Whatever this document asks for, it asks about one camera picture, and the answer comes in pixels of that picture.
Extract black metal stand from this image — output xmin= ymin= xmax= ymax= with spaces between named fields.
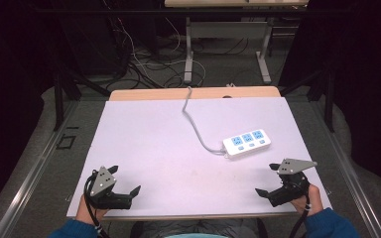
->
xmin=53 ymin=63 xmax=112 ymax=132
xmin=278 ymin=63 xmax=337 ymax=134

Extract desk with white metal legs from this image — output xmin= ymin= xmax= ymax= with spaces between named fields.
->
xmin=164 ymin=0 xmax=310 ymax=85

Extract tangle of floor cables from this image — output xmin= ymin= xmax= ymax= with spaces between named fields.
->
xmin=102 ymin=0 xmax=256 ymax=90

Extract person's lap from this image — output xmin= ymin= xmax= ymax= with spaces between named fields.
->
xmin=129 ymin=217 xmax=270 ymax=238

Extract grey metal floor rail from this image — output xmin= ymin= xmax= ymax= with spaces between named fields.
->
xmin=307 ymin=100 xmax=381 ymax=238
xmin=0 ymin=100 xmax=80 ymax=238

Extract black horizontal bar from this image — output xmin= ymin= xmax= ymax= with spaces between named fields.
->
xmin=34 ymin=7 xmax=348 ymax=16

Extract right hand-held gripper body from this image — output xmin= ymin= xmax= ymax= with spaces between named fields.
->
xmin=266 ymin=158 xmax=318 ymax=208

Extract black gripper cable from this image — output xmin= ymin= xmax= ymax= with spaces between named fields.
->
xmin=289 ymin=192 xmax=313 ymax=238
xmin=83 ymin=170 xmax=111 ymax=238

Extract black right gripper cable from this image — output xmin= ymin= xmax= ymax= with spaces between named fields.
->
xmin=289 ymin=192 xmax=313 ymax=238

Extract grey power strip cable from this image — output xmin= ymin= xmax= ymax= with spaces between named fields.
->
xmin=182 ymin=85 xmax=228 ymax=157

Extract person's right hand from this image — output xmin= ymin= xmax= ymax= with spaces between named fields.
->
xmin=292 ymin=183 xmax=323 ymax=216

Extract white table mat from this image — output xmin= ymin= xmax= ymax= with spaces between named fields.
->
xmin=65 ymin=96 xmax=333 ymax=219

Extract white power strip blue sockets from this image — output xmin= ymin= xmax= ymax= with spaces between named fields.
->
xmin=221 ymin=128 xmax=273 ymax=160

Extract person's left hand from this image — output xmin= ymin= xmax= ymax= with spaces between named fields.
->
xmin=75 ymin=194 xmax=109 ymax=226

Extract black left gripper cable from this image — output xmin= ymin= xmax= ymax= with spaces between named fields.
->
xmin=83 ymin=170 xmax=111 ymax=238

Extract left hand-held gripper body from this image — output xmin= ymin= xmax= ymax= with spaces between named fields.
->
xmin=88 ymin=166 xmax=134 ymax=211

